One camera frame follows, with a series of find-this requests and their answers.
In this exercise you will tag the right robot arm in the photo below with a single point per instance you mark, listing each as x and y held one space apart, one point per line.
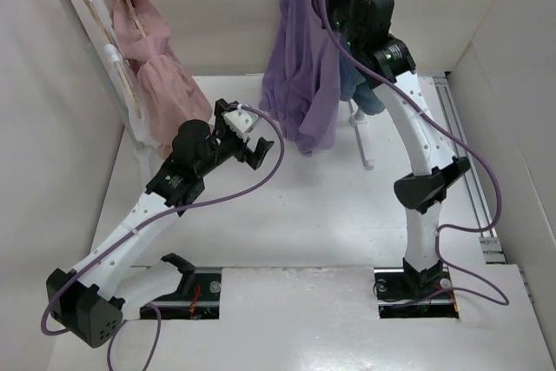
434 168

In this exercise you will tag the leftmost wooden hanger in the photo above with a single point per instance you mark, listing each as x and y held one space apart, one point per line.
114 57

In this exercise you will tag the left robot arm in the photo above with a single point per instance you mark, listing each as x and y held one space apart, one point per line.
99 293

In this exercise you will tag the blue garment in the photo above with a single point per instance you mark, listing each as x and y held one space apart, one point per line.
355 87

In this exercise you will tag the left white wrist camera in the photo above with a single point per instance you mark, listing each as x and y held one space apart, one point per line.
241 122

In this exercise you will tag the aluminium rail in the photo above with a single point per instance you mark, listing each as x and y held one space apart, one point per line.
484 212

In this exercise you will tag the pink dress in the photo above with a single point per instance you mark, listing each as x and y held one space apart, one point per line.
171 94

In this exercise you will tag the purple t shirt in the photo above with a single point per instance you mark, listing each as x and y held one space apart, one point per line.
301 86

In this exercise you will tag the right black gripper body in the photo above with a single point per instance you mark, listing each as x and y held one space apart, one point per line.
337 9

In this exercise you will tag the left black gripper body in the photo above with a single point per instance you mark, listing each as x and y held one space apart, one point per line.
228 146

